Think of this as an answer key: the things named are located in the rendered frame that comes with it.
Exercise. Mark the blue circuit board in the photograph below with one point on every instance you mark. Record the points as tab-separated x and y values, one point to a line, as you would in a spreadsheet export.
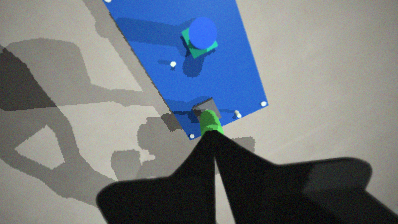
223	73

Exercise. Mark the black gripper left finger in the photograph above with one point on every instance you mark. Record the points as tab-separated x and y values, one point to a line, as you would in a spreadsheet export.
188	194

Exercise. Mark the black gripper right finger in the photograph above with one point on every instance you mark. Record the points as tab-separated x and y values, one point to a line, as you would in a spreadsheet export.
252	183

